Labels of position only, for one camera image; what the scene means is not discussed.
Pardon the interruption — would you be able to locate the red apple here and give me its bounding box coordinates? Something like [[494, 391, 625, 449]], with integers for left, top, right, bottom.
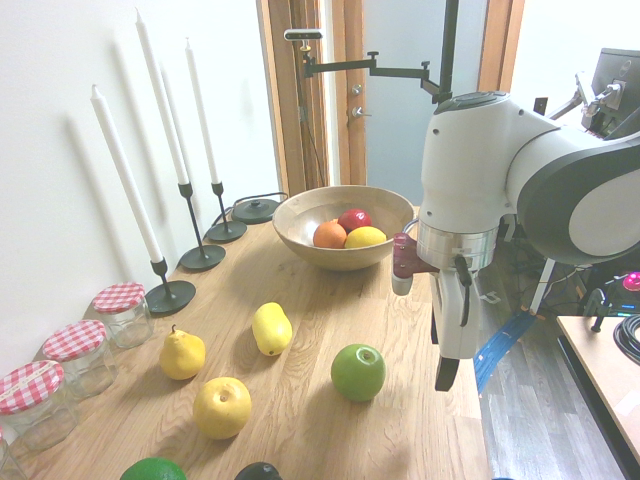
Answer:
[[337, 208, 374, 234]]

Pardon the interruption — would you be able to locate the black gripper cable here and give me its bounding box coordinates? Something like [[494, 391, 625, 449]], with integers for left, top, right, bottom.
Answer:
[[453, 255, 473, 328]]

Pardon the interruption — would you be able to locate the green apple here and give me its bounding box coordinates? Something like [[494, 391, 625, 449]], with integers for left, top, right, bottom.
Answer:
[[330, 343, 388, 403]]

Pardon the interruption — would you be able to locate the black medium candle holder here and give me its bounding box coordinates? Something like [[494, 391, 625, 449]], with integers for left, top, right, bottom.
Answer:
[[206, 180, 249, 245]]

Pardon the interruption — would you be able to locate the black table clamp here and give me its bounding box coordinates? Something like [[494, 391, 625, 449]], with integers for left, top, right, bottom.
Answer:
[[588, 288, 609, 334]]

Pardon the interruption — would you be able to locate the orange fruit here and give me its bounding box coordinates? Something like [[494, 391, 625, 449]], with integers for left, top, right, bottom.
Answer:
[[313, 220, 348, 250]]

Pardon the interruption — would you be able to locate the long white candle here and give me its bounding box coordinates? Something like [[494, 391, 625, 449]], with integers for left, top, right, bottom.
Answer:
[[90, 84, 165, 264]]

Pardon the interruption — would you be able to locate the dark green fruit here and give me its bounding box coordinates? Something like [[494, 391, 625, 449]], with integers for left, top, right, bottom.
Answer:
[[118, 457, 188, 480]]

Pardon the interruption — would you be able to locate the yellow apple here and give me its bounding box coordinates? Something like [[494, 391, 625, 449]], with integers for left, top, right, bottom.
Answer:
[[192, 377, 253, 442]]

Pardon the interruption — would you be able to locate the glass jar checked lid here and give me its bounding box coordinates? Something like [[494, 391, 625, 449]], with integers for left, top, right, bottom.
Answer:
[[0, 359, 80, 452], [92, 281, 154, 350], [42, 319, 120, 400]]

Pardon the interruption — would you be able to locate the black tall candle holder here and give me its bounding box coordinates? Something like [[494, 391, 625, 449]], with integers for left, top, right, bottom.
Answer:
[[177, 181, 227, 273]]

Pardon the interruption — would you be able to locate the blue floor tape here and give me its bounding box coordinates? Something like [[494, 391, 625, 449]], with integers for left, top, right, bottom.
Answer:
[[473, 311, 538, 397]]

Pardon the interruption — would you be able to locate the grey exterior camera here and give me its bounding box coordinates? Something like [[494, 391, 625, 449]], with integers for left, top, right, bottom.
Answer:
[[283, 28, 325, 43]]

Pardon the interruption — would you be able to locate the black mounting pole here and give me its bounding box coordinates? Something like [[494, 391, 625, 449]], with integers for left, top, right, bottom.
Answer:
[[436, 0, 461, 102]]

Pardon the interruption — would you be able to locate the wooden bowl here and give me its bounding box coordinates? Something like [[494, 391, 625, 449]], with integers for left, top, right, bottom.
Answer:
[[272, 185, 417, 273]]

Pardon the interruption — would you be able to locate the maroon grey wrist camera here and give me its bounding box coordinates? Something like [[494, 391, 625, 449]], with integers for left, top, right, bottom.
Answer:
[[391, 232, 439, 297]]

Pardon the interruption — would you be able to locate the wooden door frame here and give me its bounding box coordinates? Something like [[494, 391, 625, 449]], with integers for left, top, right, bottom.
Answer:
[[255, 0, 332, 195]]

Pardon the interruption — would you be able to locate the black computer monitor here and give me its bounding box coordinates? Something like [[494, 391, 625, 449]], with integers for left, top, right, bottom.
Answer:
[[589, 47, 640, 142]]

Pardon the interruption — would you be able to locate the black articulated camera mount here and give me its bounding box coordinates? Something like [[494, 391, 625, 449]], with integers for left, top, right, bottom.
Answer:
[[298, 41, 452, 105]]

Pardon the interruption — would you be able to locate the black coiled cable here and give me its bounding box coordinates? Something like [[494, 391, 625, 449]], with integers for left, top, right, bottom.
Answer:
[[613, 313, 640, 365]]

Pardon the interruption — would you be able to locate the black low candle holder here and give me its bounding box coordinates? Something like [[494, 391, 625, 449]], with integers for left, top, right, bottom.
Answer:
[[144, 258, 197, 317]]

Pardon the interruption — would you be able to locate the short white candle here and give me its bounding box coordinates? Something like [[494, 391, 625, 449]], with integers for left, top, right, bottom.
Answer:
[[184, 38, 221, 186]]

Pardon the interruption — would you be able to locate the tallest white candle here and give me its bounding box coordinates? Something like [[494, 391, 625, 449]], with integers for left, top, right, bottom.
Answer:
[[134, 7, 192, 187]]

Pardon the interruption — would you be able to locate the yellow pear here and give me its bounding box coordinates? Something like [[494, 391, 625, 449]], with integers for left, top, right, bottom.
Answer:
[[158, 324, 207, 382]]

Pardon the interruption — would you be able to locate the wooden framed glass door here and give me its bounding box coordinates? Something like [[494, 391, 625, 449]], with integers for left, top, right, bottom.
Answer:
[[327, 0, 526, 206]]

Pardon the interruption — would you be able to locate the light wooden side table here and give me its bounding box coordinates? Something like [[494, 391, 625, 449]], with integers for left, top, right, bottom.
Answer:
[[556, 313, 640, 467]]

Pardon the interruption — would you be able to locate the black round base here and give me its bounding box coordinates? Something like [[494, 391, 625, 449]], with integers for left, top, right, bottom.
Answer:
[[232, 198, 281, 225]]

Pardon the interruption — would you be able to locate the yellow oblong fruit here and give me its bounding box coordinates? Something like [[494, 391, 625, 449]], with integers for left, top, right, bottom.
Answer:
[[251, 302, 294, 357]]

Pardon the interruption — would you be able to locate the black glossy object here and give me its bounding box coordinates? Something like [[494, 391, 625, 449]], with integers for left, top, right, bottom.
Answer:
[[234, 462, 284, 480]]

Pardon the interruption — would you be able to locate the yellow lemon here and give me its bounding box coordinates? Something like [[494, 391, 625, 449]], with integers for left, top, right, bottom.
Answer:
[[344, 226, 388, 250]]

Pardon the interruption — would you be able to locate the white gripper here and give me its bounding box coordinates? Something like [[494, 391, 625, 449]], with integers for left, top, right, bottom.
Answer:
[[429, 268, 485, 393]]

